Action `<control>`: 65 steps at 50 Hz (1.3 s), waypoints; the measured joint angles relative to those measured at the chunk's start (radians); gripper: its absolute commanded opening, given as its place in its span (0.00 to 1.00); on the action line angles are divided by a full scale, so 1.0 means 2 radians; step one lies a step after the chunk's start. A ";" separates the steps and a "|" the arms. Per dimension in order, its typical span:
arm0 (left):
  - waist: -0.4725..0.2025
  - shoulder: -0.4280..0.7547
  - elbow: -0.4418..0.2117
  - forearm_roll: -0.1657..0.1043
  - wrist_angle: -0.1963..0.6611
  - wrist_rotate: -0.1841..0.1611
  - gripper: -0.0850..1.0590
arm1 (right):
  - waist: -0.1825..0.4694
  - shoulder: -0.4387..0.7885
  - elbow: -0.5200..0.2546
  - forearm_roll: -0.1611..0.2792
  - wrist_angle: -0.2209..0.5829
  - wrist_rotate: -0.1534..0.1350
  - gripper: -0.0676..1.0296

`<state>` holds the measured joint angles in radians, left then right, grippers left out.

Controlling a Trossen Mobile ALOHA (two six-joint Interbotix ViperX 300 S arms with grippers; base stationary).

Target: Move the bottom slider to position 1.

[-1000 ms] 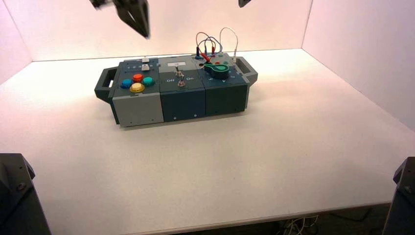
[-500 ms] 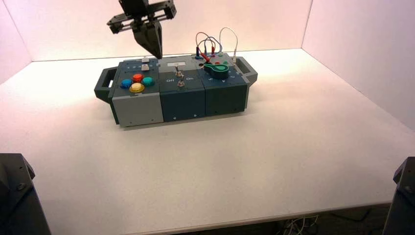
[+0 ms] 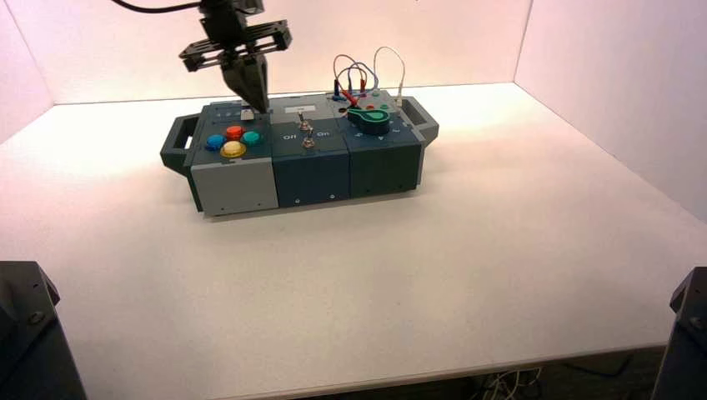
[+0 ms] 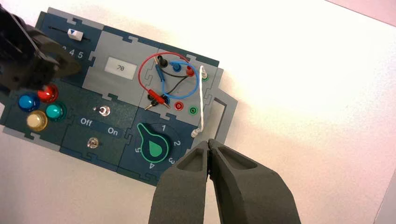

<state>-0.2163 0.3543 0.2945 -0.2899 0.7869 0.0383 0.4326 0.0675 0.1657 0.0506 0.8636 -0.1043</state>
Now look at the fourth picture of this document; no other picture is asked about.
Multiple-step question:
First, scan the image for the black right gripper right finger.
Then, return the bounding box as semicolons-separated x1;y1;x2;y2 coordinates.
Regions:
208;138;302;224

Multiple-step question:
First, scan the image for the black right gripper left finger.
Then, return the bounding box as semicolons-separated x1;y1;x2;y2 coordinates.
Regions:
148;140;210;224

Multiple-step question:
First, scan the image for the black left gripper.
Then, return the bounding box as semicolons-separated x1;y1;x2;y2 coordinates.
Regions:
0;4;82;93

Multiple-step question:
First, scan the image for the blue grey control box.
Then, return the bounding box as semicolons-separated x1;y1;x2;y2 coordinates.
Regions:
0;7;239;187

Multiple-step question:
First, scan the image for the white slider knob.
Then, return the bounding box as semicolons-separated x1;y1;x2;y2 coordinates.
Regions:
67;28;84;41

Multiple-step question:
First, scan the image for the red push button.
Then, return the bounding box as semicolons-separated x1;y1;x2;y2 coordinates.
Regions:
37;84;59;104

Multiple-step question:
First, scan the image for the teal push button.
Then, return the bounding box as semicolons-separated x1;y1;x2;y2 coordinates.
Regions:
45;102;67;122

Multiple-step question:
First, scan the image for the small white display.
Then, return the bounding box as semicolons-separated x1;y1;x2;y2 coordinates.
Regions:
104;56;138;82

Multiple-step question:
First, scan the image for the blue push button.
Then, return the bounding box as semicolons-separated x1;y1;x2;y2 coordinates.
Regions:
17;94;40;113

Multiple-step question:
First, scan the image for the green rotary knob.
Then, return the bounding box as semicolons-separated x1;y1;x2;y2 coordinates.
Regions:
136;122;172;164

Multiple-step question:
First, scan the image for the yellow push button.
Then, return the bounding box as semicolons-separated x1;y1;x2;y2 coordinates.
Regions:
26;110;49;133

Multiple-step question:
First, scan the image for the blue patch cable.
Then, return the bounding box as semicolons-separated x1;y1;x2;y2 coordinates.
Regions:
155;61;200;108

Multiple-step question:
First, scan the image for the red patch cable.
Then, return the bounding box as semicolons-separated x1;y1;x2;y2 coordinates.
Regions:
138;52;196;109

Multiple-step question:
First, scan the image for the black patch cable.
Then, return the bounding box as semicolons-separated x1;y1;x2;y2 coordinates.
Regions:
145;56;190;111

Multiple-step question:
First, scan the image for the white patch cable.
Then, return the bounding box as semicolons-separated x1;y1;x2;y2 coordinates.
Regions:
191;65;208;139

